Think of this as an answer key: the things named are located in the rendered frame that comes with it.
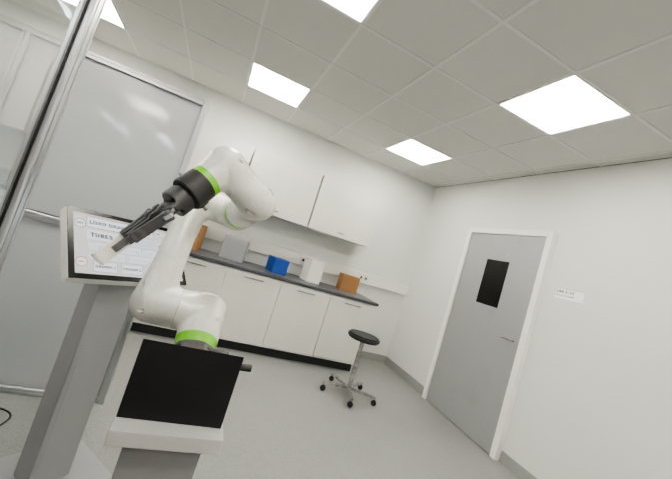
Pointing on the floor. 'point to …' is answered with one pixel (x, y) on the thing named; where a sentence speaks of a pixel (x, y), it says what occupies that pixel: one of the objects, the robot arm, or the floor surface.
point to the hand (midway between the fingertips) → (111, 249)
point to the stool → (354, 367)
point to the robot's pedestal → (160, 448)
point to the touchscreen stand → (73, 392)
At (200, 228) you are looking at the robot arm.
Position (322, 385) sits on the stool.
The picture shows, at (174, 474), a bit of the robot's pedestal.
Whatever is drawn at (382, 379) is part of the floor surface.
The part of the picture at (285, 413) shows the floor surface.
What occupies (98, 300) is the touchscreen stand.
